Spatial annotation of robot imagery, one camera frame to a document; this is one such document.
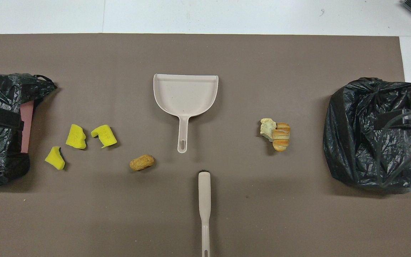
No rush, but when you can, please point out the brown bread roll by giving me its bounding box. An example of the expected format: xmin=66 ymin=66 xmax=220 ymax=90
xmin=130 ymin=154 xmax=155 ymax=171

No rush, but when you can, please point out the beige plastic dustpan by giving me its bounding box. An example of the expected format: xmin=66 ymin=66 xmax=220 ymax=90
xmin=153 ymin=74 xmax=219 ymax=153

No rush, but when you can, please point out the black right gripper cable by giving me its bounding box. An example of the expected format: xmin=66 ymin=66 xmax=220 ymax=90
xmin=375 ymin=109 xmax=411 ymax=188

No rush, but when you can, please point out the yellow sponge piece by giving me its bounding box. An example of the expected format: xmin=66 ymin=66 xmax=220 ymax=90
xmin=45 ymin=146 xmax=66 ymax=170
xmin=91 ymin=125 xmax=117 ymax=148
xmin=66 ymin=124 xmax=87 ymax=150

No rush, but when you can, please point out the pale bread piece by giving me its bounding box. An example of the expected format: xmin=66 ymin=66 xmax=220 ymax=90
xmin=260 ymin=118 xmax=277 ymax=142

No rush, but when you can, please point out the brown table mat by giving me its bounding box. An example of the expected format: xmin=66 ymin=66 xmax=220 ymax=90
xmin=0 ymin=34 xmax=411 ymax=257

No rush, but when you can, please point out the pink box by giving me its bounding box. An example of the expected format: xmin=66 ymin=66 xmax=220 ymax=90
xmin=20 ymin=100 xmax=35 ymax=154

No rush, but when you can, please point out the golden croissant piece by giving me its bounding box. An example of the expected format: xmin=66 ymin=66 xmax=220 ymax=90
xmin=272 ymin=122 xmax=291 ymax=152

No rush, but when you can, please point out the beige hand brush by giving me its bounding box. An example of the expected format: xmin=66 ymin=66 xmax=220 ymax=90
xmin=198 ymin=171 xmax=212 ymax=257

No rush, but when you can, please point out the black trash bag bin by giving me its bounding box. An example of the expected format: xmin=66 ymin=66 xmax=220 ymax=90
xmin=323 ymin=77 xmax=411 ymax=190

